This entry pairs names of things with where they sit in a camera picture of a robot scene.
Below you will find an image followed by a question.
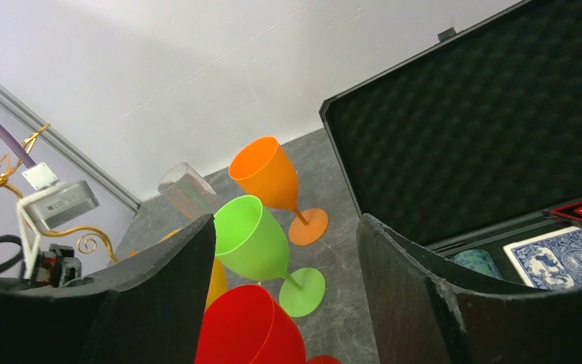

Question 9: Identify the green plastic wine glass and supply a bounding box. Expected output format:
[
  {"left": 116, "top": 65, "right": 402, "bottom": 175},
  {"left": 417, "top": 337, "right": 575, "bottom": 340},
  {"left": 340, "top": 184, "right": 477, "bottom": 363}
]
[{"left": 214, "top": 195, "right": 327, "bottom": 318}]

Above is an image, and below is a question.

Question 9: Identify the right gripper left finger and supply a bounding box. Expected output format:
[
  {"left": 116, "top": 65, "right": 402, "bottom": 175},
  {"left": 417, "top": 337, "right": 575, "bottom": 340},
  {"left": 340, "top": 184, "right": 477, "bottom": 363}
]
[{"left": 0, "top": 214, "right": 215, "bottom": 363}]

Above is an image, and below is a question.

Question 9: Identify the playing card deck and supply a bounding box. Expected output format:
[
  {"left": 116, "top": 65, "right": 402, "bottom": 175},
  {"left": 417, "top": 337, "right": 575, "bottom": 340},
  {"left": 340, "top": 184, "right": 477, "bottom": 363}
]
[{"left": 502, "top": 227, "right": 582, "bottom": 290}]

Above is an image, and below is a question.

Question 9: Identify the gold wire glass rack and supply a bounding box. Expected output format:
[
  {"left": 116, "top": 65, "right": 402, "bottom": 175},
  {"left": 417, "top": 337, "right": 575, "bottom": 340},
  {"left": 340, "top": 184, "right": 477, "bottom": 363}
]
[{"left": 0, "top": 123, "right": 121, "bottom": 265}]

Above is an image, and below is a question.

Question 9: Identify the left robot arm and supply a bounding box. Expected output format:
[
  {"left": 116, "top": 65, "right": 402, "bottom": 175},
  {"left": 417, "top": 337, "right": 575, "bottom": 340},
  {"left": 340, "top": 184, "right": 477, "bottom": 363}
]
[{"left": 0, "top": 234, "right": 82, "bottom": 288}]

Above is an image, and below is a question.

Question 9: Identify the yellow plastic wine glass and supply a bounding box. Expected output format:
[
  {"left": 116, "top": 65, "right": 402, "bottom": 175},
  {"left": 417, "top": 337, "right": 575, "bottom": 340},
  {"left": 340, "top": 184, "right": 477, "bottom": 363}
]
[{"left": 130, "top": 228, "right": 229, "bottom": 312}]

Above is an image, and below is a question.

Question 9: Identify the orange plastic wine glass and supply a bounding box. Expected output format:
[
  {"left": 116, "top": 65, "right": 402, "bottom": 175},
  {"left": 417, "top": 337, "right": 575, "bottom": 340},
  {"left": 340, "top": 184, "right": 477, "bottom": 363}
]
[{"left": 228, "top": 136, "right": 329, "bottom": 246}]

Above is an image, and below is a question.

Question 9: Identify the clear champagne flute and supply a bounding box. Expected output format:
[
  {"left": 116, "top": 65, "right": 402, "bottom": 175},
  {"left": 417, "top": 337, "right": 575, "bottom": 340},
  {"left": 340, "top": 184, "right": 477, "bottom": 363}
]
[{"left": 157, "top": 162, "right": 221, "bottom": 221}]

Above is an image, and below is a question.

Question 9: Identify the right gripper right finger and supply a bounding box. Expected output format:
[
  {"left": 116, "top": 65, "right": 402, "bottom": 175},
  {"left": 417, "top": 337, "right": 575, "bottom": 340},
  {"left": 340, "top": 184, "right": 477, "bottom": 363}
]
[{"left": 356, "top": 214, "right": 582, "bottom": 363}]

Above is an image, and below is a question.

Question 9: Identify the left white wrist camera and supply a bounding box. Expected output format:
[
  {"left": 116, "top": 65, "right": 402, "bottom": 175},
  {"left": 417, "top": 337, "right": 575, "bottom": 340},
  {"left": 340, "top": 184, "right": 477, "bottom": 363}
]
[{"left": 16, "top": 163, "right": 99, "bottom": 280}]

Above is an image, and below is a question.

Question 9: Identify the black poker chip case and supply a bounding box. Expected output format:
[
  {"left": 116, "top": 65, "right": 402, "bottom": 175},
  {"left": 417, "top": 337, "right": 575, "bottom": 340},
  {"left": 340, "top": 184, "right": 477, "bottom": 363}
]
[{"left": 320, "top": 1, "right": 582, "bottom": 284}]

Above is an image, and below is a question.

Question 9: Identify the red plastic wine glass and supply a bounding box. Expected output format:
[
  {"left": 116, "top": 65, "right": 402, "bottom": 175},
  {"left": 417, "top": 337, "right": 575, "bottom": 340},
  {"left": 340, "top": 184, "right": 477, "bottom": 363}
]
[{"left": 195, "top": 284, "right": 340, "bottom": 364}]

